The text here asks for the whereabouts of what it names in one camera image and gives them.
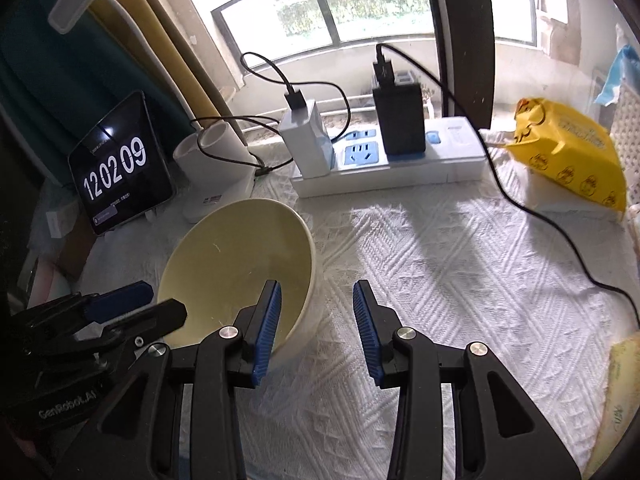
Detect black charger cable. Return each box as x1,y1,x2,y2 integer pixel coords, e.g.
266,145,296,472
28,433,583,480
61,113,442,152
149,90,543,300
241,51,352,143

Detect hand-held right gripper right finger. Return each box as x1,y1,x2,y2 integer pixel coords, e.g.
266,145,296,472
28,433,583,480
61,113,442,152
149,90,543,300
352,280,583,480

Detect white packet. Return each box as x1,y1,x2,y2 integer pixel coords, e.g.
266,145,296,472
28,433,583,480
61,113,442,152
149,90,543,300
522,172,623,223

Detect yellow wipes pack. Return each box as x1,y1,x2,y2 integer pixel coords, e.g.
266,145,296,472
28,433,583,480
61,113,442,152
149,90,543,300
505,97,628,213

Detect white textured tablecloth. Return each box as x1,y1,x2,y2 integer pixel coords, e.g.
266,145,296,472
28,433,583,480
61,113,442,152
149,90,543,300
30,150,640,480

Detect yellow curtain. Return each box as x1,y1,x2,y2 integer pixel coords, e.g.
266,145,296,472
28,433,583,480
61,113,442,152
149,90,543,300
90,0,241,136

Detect teal hanging towel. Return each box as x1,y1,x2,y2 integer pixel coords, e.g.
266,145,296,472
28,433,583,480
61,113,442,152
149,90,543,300
592,45,640,106

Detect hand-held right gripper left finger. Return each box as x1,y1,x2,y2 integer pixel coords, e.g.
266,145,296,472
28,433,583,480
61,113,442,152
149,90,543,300
50,280,283,480

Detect white perforated basket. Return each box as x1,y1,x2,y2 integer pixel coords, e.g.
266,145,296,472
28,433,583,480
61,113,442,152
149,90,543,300
607,77,640,211

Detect white cylindrical holder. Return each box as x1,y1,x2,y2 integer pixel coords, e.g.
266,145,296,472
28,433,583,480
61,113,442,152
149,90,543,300
172,122,257,223

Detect dark window frame post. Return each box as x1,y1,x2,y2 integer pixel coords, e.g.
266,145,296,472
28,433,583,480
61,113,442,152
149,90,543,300
419,0,497,131

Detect black charger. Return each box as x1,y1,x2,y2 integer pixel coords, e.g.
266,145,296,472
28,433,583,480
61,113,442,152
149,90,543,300
372,82,427,156

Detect tablet with clock display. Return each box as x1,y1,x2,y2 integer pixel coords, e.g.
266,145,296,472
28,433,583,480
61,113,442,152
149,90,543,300
67,91,177,236

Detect white power strip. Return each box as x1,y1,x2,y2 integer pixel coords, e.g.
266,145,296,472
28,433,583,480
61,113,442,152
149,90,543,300
290,116,488,198

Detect pale yellow bowl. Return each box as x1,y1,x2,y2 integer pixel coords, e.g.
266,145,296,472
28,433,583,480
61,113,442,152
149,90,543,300
156,198,321,366

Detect long black cable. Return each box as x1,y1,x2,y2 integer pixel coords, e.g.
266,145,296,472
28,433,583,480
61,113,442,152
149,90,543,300
374,43,640,333

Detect black holder cable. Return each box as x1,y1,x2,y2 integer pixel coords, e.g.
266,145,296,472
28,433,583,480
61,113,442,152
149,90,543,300
191,116,296,179

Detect small white box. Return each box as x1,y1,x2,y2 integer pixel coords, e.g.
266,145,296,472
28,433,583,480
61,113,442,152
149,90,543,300
45,207,77,239

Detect brown cardboard box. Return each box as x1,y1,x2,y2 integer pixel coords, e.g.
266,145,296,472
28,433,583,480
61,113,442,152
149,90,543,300
52,232,101,281

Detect beige plate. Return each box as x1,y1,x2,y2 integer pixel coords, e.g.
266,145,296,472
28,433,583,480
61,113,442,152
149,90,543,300
582,330,640,480

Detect teal curtain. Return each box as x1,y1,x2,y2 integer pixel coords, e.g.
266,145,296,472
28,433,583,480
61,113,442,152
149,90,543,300
0,0,191,191

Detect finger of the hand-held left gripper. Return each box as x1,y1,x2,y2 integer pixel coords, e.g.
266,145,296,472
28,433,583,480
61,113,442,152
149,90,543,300
50,299,188,361
10,282,153,331

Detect white charger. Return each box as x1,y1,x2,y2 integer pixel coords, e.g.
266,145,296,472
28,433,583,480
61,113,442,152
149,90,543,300
278,99,333,179

